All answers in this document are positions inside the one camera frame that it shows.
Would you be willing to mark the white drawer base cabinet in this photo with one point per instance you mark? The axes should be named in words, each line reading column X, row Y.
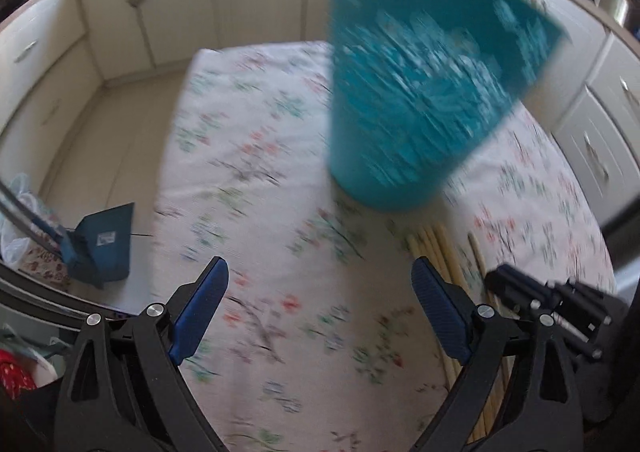
column 45, row 62

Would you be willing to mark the floral tablecloth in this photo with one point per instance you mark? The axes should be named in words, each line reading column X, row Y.
column 260, row 182

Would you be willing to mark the bundle of wooden chopsticks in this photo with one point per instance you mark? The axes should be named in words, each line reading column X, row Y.
column 432, row 247

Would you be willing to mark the red plastic item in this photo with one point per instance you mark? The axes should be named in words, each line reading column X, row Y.
column 15, row 374

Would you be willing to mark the blue dustpan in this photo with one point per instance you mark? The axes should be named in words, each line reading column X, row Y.
column 105, row 242

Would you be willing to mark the blue and metal broom pole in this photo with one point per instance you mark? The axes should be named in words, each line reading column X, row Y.
column 42, row 231

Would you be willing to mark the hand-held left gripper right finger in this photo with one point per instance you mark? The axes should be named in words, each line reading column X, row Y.
column 442, row 312

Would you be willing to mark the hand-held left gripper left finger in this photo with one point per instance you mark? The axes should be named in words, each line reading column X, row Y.
column 200, row 307

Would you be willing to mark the floral patterned cloth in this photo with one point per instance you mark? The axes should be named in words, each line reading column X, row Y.
column 42, row 268

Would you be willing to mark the translucent plastic bag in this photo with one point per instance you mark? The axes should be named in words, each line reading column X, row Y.
column 19, row 189

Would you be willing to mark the teal plastic basket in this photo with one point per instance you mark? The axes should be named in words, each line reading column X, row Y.
column 400, row 107

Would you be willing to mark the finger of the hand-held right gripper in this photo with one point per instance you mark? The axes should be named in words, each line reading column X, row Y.
column 515, row 287

